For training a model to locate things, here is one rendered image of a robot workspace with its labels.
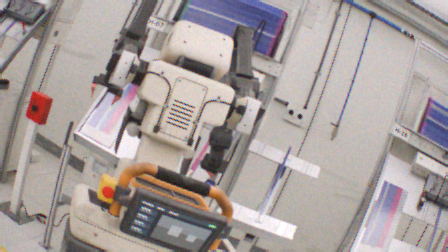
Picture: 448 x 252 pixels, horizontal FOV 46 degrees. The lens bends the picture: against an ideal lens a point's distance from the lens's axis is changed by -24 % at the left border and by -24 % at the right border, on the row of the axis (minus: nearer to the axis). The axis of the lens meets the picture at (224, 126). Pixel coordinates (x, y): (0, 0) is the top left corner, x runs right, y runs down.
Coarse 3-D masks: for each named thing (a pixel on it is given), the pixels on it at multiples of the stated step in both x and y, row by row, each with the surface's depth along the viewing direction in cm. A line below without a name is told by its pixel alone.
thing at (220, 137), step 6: (252, 42) 262; (252, 48) 262; (234, 54) 260; (252, 54) 261; (234, 60) 260; (234, 66) 259; (228, 72) 261; (234, 72) 259; (216, 126) 257; (222, 126) 257; (216, 132) 256; (222, 132) 257; (228, 132) 258; (216, 138) 256; (222, 138) 257; (228, 138) 257; (222, 144) 258; (228, 144) 258
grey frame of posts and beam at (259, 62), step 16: (160, 0) 338; (304, 0) 323; (288, 48) 325; (256, 64) 325; (272, 64) 324; (272, 80) 327; (272, 96) 331; (256, 128) 329; (64, 160) 298; (64, 176) 302; (224, 192) 333; (48, 224) 304; (48, 240) 304
